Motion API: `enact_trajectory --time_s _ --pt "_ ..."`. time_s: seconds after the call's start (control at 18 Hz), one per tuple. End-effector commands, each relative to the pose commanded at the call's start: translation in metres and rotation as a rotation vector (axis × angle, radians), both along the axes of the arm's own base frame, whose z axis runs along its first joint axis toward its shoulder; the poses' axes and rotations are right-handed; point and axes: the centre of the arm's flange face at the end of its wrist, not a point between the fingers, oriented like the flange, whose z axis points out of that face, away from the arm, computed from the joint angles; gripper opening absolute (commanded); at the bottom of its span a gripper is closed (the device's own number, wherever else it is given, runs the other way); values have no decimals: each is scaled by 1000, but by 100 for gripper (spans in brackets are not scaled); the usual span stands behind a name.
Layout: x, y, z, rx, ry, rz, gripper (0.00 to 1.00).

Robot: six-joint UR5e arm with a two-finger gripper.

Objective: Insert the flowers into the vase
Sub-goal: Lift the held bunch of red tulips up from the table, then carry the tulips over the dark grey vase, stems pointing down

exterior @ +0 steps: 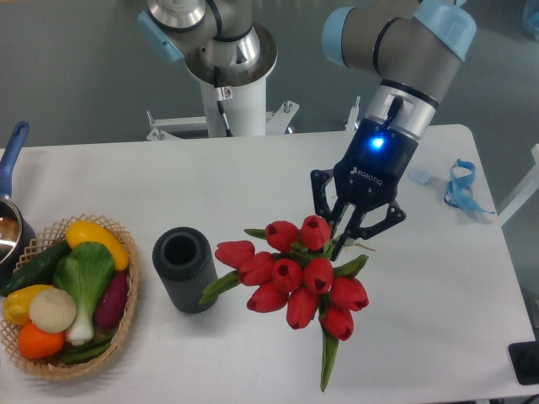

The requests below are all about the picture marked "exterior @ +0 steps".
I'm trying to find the blue handled saucepan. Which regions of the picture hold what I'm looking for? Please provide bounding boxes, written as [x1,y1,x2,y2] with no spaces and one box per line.
[1,121,35,287]

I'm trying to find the dark grey ribbed vase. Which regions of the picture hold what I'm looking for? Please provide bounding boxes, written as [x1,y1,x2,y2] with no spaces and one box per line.
[152,226,217,314]

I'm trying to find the black device at edge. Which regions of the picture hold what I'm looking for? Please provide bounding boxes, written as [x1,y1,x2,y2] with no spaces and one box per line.
[508,341,538,385]

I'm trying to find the woven wicker basket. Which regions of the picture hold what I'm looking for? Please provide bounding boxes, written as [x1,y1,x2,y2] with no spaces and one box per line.
[1,214,140,380]

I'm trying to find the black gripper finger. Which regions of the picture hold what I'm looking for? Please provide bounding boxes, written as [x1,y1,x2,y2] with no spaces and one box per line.
[330,199,407,261]
[310,169,350,236]

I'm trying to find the purple sweet potato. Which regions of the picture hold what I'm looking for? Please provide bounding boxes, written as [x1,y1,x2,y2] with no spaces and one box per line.
[94,272,128,328]

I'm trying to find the white frame at right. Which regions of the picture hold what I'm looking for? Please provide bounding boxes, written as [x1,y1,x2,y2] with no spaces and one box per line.
[498,144,538,226]

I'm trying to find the blue object top corner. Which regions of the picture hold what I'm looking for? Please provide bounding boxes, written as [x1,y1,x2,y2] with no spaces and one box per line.
[522,0,539,32]

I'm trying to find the crumpled blue ribbon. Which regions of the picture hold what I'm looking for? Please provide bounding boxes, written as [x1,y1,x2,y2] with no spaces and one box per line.
[443,159,494,214]

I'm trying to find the dark green cucumber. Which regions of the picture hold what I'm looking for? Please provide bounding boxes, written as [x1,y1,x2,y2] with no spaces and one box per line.
[1,240,72,297]

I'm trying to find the green bok choy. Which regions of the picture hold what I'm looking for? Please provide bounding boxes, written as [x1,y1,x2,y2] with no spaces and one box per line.
[53,242,115,346]

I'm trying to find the yellow squash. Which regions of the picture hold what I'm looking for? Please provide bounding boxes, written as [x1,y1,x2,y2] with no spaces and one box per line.
[66,220,130,271]

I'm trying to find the orange fruit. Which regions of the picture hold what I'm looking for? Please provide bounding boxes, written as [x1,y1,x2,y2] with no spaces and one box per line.
[18,322,65,359]

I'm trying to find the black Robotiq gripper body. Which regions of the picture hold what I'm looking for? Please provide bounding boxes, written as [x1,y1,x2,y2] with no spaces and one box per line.
[333,119,418,211]

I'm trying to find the small pale blue cap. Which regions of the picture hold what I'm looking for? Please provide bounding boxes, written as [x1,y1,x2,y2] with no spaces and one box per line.
[408,168,431,185]

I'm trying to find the red tulip bouquet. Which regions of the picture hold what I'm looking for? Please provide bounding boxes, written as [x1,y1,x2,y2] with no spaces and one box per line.
[200,215,370,391]

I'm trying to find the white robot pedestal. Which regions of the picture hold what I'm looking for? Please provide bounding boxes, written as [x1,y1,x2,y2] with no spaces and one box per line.
[145,77,362,142]

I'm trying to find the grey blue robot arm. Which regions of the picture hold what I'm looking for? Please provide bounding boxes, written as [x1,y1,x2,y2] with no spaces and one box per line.
[138,1,477,248]

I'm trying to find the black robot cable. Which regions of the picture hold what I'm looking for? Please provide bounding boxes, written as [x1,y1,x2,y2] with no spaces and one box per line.
[212,66,234,138]

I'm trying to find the yellow bell pepper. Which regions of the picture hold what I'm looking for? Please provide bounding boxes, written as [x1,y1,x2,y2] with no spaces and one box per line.
[3,284,53,327]

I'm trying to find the green bean pods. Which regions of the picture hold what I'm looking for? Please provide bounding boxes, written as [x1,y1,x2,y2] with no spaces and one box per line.
[59,333,113,365]

